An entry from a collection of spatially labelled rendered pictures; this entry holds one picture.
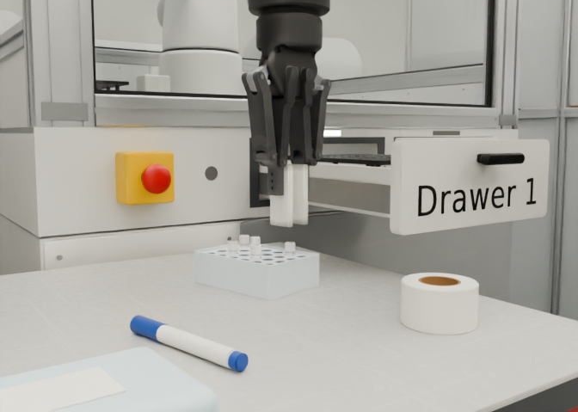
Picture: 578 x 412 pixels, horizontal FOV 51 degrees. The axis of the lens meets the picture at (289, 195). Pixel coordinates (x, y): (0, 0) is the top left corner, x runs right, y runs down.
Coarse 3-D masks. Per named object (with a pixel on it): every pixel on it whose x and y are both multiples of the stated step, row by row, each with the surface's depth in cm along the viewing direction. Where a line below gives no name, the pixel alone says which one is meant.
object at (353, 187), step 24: (264, 168) 98; (312, 168) 87; (336, 168) 83; (360, 168) 79; (384, 168) 75; (264, 192) 98; (312, 192) 87; (336, 192) 83; (360, 192) 78; (384, 192) 75; (384, 216) 75
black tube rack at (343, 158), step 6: (288, 156) 99; (324, 156) 98; (330, 156) 98; (336, 156) 98; (342, 156) 98; (348, 156) 98; (354, 156) 98; (360, 156) 97; (366, 156) 99; (372, 156) 98; (378, 156) 98; (384, 156) 99; (390, 156) 97; (330, 162) 90; (336, 162) 89; (342, 162) 87; (348, 162) 86; (354, 162) 85; (360, 162) 84; (366, 162) 83
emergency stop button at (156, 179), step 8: (152, 168) 81; (160, 168) 82; (144, 176) 81; (152, 176) 81; (160, 176) 82; (168, 176) 82; (144, 184) 81; (152, 184) 81; (160, 184) 82; (168, 184) 82; (152, 192) 82; (160, 192) 82
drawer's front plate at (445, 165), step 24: (408, 144) 70; (432, 144) 72; (456, 144) 75; (480, 144) 77; (504, 144) 80; (528, 144) 83; (408, 168) 71; (432, 168) 73; (456, 168) 75; (480, 168) 78; (504, 168) 81; (528, 168) 84; (408, 192) 71; (504, 192) 81; (528, 192) 84; (408, 216) 71; (432, 216) 74; (456, 216) 76; (480, 216) 79; (504, 216) 81; (528, 216) 84
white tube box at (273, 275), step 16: (208, 256) 71; (224, 256) 69; (240, 256) 70; (272, 256) 70; (288, 256) 70; (304, 256) 71; (208, 272) 71; (224, 272) 69; (240, 272) 67; (256, 272) 66; (272, 272) 64; (288, 272) 67; (304, 272) 69; (224, 288) 69; (240, 288) 67; (256, 288) 66; (272, 288) 65; (288, 288) 67; (304, 288) 69
